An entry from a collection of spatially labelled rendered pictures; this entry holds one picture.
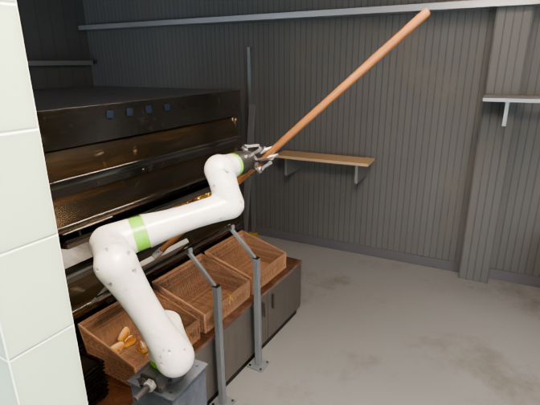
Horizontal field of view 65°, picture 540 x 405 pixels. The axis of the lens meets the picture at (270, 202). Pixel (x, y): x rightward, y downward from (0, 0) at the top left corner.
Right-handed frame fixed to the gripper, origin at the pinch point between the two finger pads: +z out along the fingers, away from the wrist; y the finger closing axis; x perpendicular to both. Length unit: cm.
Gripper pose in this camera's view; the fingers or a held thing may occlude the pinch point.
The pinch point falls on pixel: (268, 153)
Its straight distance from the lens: 183.4
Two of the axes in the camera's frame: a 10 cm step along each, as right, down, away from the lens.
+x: 6.4, -5.1, -5.7
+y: 5.7, 8.2, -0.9
